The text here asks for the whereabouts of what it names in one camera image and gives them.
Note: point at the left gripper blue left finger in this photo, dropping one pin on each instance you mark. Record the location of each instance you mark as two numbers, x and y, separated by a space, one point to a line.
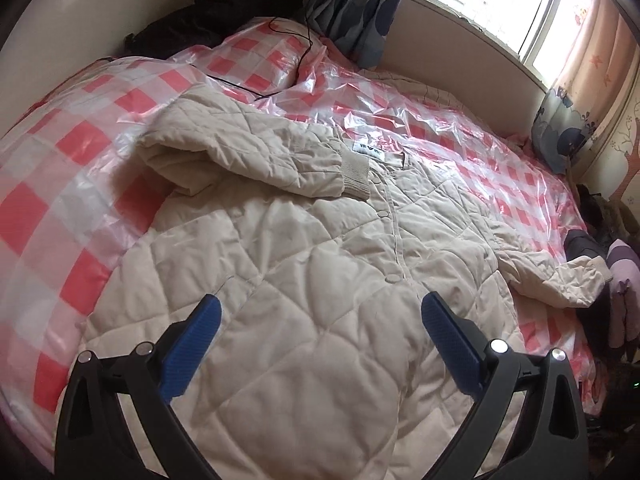
93 440

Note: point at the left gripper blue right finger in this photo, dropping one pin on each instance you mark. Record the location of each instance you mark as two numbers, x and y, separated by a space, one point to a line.
550 438

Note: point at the beige quilted jacket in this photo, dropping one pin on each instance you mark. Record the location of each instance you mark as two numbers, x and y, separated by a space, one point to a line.
320 257

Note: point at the dark clothes pile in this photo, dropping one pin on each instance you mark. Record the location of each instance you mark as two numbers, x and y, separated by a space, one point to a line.
204 23

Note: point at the red white checkered plastic sheet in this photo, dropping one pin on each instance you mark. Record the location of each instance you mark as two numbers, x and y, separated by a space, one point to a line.
74 196

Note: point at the blue pink right curtain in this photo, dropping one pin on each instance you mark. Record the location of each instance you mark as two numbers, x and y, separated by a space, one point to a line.
587 88

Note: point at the beige headboard panel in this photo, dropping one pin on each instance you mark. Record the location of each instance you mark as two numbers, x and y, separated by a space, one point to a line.
432 45

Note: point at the window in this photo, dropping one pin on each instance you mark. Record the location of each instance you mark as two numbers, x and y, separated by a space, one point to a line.
540 33

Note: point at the blue patterned left curtain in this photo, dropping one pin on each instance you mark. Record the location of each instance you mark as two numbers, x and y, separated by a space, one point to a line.
358 28

